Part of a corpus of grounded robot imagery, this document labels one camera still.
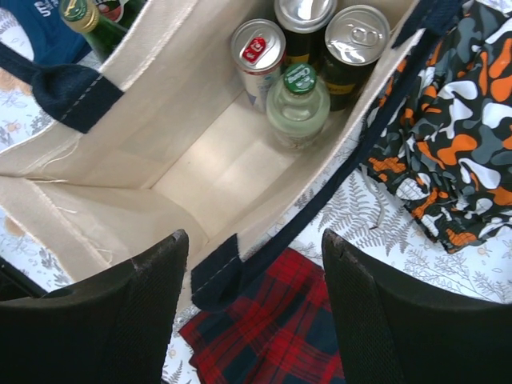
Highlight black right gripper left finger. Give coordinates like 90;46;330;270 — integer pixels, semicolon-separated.
1;230;189;383

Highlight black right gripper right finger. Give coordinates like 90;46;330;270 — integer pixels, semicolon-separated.
322;230;511;383

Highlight beige canvas tote bag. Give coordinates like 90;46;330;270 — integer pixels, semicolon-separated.
1;1;462;308

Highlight green Perrier bottle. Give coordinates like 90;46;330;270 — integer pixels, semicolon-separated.
58;0;129;62

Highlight silver can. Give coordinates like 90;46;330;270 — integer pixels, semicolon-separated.
274;0;338;71
321;5;390;111

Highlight floral tablecloth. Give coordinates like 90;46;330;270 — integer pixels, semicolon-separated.
0;0;512;384

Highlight red plaid skirt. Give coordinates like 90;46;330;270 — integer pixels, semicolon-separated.
180;249;345;383

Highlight orange black patterned garment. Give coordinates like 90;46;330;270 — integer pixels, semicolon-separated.
362;1;511;253

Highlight blue folded garment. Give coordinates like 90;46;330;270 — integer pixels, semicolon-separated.
1;0;91;66

